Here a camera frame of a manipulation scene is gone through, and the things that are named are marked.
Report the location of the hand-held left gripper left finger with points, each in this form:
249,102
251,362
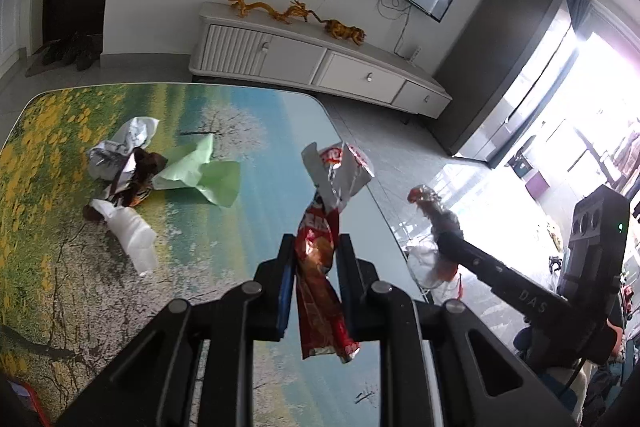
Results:
287,287

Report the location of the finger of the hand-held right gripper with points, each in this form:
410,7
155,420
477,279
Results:
510,287

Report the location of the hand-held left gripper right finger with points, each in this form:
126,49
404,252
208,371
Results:
343,287

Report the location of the red snack bag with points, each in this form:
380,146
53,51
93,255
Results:
320,257

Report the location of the clear wrapper with red tip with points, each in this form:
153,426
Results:
435,212

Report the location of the purple box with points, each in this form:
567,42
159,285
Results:
539,188

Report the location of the dark storage box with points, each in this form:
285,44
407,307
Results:
520,167

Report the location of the green paper sheet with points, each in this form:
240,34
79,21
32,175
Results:
215,182

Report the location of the person's clothing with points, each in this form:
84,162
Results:
615,397

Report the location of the brown crumpled wrapper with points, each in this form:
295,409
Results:
145,164

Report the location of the grey refrigerator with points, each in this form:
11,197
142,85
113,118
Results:
500,72

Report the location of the silver foil wrapper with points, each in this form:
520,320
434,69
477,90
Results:
135,132

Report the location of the white television cabinet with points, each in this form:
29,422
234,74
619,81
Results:
290,57

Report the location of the golden tiger figurine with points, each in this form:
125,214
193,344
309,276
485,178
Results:
345,32

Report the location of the grey curtain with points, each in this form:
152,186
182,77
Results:
575,2

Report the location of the golden dragon figurine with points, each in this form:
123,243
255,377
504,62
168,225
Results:
250,4
302,9

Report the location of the red flat object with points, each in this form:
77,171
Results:
30,402

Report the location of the dark shoe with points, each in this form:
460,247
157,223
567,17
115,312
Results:
52,53
72,48
89,54

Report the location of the white wardrobe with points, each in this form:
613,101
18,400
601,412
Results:
10,32

